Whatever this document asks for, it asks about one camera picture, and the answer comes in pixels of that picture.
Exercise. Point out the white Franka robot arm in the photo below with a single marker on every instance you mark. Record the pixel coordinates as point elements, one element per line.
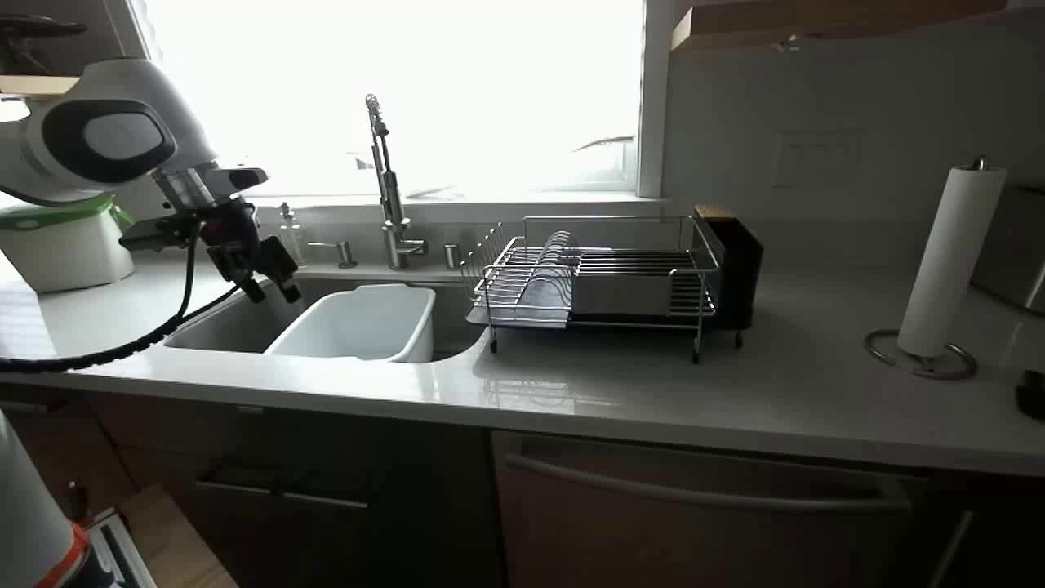
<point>118,131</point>

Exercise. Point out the white plastic tub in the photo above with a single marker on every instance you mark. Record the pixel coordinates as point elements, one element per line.
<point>354,325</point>

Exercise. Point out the black utensil holder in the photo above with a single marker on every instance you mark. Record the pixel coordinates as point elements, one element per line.
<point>740,265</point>

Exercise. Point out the paper towel roll on holder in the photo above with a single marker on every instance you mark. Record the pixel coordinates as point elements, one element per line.
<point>919,362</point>

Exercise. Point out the white container with green lid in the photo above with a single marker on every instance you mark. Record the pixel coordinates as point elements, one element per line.
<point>65,251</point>

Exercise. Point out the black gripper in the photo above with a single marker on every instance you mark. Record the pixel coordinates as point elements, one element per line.
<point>235,238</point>

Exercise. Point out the small chrome counter knob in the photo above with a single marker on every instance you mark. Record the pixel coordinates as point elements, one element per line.
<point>451,255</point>
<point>342,254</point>

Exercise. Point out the chrome spring kitchen faucet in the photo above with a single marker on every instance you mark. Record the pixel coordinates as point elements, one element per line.
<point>382,186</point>

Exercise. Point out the white paper towel roll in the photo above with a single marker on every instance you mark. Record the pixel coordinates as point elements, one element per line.
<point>952,263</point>

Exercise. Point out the slim chrome soap pump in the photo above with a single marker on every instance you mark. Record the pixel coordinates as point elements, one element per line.
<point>289,231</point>

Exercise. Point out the steel kitchen sink basin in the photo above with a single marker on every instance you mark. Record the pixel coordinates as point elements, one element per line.
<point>215,321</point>

